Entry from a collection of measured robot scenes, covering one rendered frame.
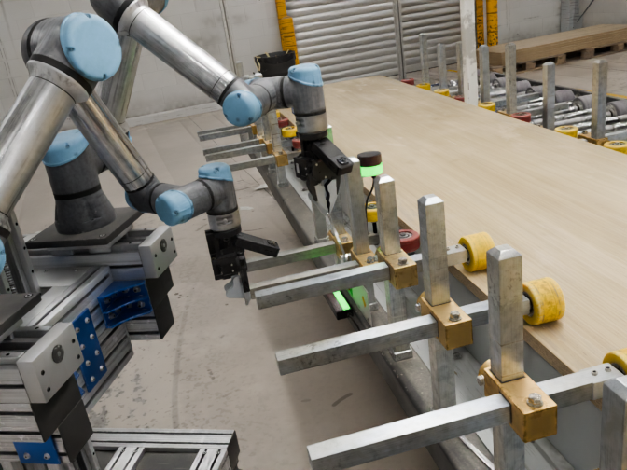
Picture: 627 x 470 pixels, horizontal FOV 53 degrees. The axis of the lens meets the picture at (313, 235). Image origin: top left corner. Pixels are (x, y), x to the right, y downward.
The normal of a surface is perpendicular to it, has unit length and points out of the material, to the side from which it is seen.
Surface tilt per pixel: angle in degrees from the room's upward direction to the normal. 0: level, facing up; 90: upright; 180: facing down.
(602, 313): 0
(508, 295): 90
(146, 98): 90
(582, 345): 0
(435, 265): 90
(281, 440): 0
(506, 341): 90
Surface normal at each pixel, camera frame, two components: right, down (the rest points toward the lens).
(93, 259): -0.18, 0.40
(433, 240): 0.23, 0.34
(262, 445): -0.14, -0.92
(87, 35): 0.81, 0.03
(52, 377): 0.98, -0.05
